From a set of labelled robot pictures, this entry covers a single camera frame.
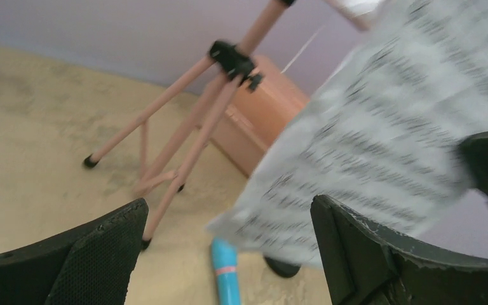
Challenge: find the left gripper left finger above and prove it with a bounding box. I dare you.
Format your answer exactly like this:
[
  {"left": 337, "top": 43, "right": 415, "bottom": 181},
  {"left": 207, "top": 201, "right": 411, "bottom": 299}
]
[{"left": 0, "top": 198, "right": 148, "bottom": 304}]

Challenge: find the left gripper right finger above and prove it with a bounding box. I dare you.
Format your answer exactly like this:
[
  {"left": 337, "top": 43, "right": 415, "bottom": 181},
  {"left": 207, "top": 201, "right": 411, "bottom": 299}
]
[{"left": 310, "top": 195, "right": 488, "bottom": 304}]

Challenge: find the black round microphone stand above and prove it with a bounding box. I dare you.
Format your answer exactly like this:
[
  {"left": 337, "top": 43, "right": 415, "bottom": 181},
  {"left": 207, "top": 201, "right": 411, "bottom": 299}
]
[{"left": 263, "top": 256, "right": 301, "bottom": 278}]

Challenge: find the white paper sheet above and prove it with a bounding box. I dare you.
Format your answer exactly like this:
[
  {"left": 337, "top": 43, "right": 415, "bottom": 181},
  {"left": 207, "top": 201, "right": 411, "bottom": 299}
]
[{"left": 207, "top": 1, "right": 488, "bottom": 267}]

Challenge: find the blue toy microphone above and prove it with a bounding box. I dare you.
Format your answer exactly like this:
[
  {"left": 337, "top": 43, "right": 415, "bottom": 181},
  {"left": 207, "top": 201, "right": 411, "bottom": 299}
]
[{"left": 210, "top": 238, "right": 241, "bottom": 305}]

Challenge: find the pink perforated music stand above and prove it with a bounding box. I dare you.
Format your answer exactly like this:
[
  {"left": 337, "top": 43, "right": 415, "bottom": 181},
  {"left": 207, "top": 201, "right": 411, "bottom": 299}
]
[{"left": 82, "top": 0, "right": 379, "bottom": 252}]

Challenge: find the pink plastic storage box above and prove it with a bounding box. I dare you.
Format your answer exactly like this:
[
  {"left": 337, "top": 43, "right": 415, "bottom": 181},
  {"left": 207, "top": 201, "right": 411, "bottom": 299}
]
[{"left": 212, "top": 55, "right": 309, "bottom": 177}]

